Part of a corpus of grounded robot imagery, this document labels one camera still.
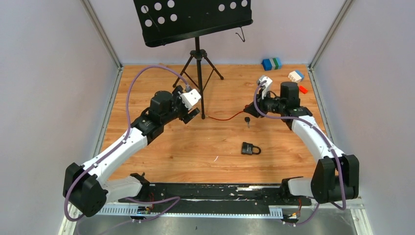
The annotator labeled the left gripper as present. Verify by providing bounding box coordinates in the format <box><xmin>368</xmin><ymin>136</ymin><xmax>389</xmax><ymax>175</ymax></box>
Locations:
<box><xmin>162</xmin><ymin>85</ymin><xmax>201</xmax><ymax>125</ymax></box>

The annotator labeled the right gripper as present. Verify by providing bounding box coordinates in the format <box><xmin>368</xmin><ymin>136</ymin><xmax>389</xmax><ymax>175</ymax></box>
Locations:
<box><xmin>244</xmin><ymin>89</ymin><xmax>285</xmax><ymax>118</ymax></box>

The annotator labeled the black head key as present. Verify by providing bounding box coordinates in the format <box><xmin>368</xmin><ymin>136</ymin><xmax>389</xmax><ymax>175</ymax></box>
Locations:
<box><xmin>244</xmin><ymin>117</ymin><xmax>251</xmax><ymax>128</ymax></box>

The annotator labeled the red cable lock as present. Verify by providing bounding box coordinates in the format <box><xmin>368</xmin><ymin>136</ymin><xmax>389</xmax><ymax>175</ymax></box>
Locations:
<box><xmin>206</xmin><ymin>110</ymin><xmax>244</xmax><ymax>121</ymax></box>

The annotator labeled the black padlock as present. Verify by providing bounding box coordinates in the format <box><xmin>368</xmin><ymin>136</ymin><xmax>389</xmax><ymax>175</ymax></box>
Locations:
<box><xmin>241</xmin><ymin>142</ymin><xmax>261</xmax><ymax>155</ymax></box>

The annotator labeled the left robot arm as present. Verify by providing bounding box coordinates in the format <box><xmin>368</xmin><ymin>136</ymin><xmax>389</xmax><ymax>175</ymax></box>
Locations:
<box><xmin>63</xmin><ymin>86</ymin><xmax>201</xmax><ymax>217</ymax></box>

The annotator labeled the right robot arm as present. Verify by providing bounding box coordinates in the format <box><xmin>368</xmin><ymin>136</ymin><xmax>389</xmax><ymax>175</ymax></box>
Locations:
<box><xmin>244</xmin><ymin>77</ymin><xmax>360</xmax><ymax>210</ymax></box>

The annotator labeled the blue green block stack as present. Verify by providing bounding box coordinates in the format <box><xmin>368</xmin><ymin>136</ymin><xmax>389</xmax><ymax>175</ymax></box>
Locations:
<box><xmin>261</xmin><ymin>57</ymin><xmax>283</xmax><ymax>71</ymax></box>

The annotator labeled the red block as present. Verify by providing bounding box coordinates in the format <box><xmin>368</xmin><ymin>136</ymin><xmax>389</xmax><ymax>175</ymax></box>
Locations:
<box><xmin>299</xmin><ymin>85</ymin><xmax>308</xmax><ymax>94</ymax></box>

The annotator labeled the white blue block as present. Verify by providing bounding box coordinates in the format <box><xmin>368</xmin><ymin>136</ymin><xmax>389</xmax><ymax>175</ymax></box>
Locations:
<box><xmin>288</xmin><ymin>70</ymin><xmax>305</xmax><ymax>83</ymax></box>

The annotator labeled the black music stand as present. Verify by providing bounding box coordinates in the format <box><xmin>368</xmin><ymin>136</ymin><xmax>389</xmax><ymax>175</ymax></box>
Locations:
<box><xmin>133</xmin><ymin>0</ymin><xmax>254</xmax><ymax>120</ymax></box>

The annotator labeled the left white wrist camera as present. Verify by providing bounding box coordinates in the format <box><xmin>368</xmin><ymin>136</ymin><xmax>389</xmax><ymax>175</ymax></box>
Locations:
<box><xmin>180</xmin><ymin>89</ymin><xmax>201</xmax><ymax>110</ymax></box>

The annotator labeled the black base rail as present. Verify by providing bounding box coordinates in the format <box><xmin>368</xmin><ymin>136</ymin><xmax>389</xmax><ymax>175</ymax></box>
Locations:
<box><xmin>133</xmin><ymin>183</ymin><xmax>311</xmax><ymax>213</ymax></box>

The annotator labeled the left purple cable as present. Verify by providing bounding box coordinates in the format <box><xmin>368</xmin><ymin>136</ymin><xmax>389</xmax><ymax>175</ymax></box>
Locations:
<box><xmin>64</xmin><ymin>65</ymin><xmax>190</xmax><ymax>222</ymax></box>

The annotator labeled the white slotted cable duct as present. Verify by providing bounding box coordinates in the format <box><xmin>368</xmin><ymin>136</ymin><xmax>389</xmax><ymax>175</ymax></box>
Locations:
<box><xmin>97</xmin><ymin>204</ymin><xmax>283</xmax><ymax>219</ymax></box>

